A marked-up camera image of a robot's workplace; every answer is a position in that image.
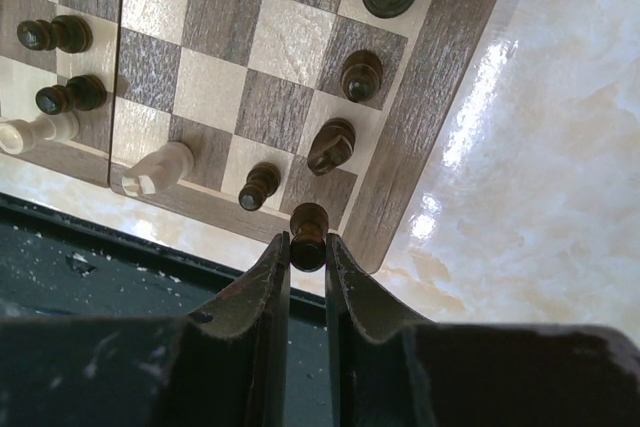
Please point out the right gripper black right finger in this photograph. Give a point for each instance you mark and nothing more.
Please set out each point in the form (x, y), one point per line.
(390, 366)

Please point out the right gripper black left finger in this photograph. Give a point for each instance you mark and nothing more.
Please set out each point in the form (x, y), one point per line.
(223, 364)

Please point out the wooden chess board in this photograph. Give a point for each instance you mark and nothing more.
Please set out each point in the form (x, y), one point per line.
(241, 82)

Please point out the dark pawn piece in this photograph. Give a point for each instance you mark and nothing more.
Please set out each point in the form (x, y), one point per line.
(81, 93)
(68, 33)
(361, 76)
(261, 183)

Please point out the white knight piece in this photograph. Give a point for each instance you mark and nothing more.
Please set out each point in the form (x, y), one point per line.
(158, 170)

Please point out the dark knight piece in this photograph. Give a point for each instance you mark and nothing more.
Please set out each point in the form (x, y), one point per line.
(333, 145)

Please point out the white pawn piece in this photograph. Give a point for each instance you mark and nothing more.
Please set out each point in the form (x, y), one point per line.
(20, 136)

